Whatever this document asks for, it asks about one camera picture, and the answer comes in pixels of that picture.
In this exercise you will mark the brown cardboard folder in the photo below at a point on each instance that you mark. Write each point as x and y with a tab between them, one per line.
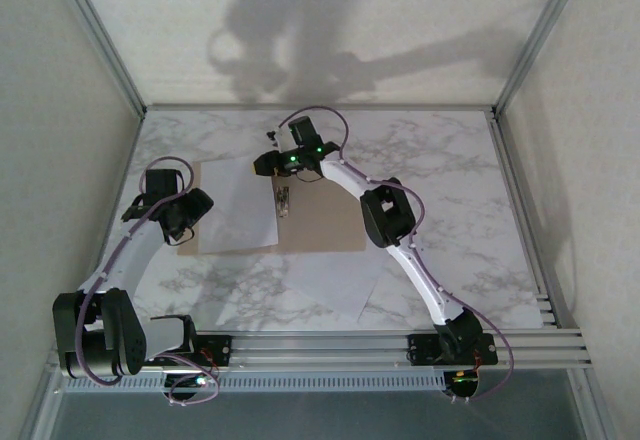
325	220

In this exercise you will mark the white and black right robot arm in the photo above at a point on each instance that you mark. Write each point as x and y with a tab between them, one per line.
420	280

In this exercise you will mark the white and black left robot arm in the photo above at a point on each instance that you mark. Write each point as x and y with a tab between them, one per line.
135	255

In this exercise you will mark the metal folder clip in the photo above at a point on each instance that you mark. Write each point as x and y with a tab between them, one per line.
282	202

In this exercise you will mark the round black controller housing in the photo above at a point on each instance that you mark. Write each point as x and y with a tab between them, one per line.
197	382
462	385

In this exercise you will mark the aluminium back rail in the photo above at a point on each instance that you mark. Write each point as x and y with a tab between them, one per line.
320	108

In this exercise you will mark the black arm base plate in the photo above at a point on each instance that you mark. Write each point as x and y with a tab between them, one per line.
422	350
220	352

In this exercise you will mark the aluminium frame post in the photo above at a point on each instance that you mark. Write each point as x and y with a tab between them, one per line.
102	40
539	35

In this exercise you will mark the aluminium front rail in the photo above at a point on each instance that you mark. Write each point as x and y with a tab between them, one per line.
325	350

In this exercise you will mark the aluminium side rail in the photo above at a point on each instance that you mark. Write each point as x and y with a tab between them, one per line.
510	170

